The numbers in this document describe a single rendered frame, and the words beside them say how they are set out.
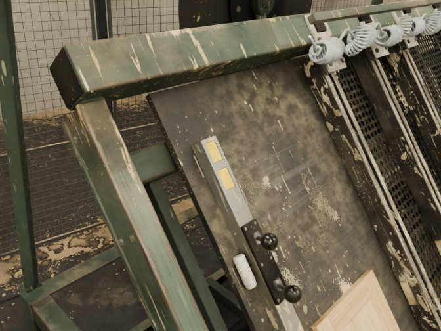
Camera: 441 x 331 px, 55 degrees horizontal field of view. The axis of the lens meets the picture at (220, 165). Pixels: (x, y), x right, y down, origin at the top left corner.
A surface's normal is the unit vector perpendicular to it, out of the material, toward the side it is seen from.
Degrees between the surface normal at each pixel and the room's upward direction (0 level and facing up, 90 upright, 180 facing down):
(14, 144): 97
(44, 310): 0
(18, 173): 97
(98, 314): 0
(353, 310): 50
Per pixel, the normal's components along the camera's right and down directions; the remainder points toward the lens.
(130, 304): 0.06, -0.88
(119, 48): 0.59, -0.28
